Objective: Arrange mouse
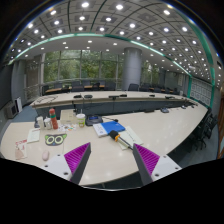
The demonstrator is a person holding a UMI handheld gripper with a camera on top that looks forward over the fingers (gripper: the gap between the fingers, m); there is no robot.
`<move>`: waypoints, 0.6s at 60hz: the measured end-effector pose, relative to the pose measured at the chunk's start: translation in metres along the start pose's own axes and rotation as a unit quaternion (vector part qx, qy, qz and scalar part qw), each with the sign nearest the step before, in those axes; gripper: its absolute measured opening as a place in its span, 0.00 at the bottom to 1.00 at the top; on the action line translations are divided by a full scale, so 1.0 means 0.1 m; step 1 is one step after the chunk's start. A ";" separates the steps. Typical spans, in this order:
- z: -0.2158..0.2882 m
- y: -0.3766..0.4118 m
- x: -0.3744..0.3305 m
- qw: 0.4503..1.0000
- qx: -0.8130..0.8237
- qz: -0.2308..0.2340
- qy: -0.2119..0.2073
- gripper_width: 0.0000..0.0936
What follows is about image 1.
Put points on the red white leaflet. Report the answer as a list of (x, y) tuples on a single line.
[(20, 149)]

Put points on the pink computer mouse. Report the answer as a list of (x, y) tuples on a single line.
[(45, 155)]

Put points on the pale green paper sheets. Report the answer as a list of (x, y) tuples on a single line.
[(130, 136)]

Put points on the white paper sheet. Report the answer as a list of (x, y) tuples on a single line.
[(33, 135)]

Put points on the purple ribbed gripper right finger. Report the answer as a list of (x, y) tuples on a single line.
[(151, 166)]

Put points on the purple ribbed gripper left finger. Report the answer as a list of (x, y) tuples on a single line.
[(70, 166)]

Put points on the black conference phone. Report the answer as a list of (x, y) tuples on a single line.
[(93, 119)]

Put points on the blue notebook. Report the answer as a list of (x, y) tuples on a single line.
[(112, 125)]

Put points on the orange and black tool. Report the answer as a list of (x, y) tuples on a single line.
[(116, 137)]

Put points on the white plastic cup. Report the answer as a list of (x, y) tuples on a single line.
[(40, 122)]

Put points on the grey round pillar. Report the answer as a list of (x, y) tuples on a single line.
[(131, 67)]

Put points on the beige cardboard box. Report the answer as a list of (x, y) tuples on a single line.
[(68, 117)]

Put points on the white green paper cup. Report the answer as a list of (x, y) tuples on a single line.
[(81, 120)]

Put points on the red orange bottle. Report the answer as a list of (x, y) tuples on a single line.
[(53, 118)]

